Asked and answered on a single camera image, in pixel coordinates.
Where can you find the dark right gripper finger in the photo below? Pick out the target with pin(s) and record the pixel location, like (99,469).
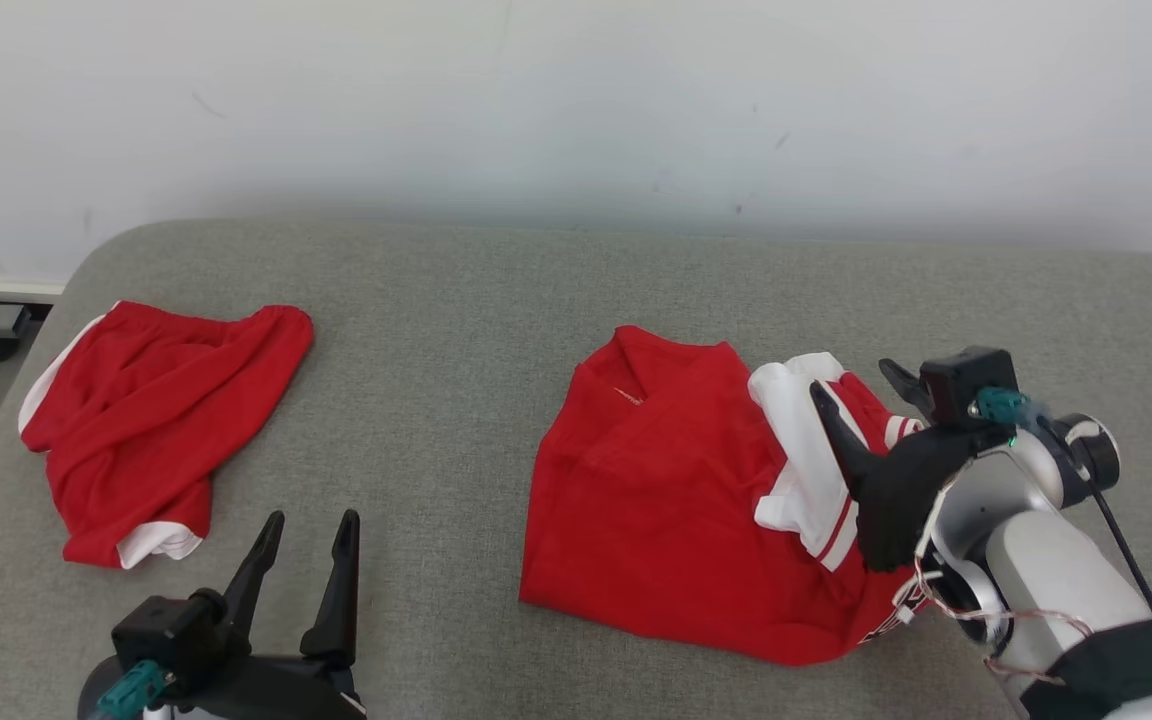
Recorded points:
(851,450)
(906,388)

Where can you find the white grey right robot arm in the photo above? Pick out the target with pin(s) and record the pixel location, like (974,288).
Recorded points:
(1046,560)

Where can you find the red white basketball jersey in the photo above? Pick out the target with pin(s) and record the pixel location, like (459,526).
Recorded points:
(656,500)

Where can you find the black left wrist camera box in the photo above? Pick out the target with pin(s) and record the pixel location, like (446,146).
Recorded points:
(171,630)

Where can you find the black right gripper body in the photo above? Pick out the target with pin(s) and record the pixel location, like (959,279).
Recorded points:
(896,500)

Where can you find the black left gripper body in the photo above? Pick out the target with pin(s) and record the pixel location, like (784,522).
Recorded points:
(276,695)

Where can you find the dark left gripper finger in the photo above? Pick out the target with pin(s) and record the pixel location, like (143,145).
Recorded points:
(254,585)
(338,610)

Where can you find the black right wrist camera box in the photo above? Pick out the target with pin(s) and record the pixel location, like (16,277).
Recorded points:
(956,385)

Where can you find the red white-trimmed shorts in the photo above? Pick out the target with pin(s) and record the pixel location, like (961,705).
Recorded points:
(156,400)

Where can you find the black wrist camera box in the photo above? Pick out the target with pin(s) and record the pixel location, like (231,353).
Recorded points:
(956,385)
(171,630)

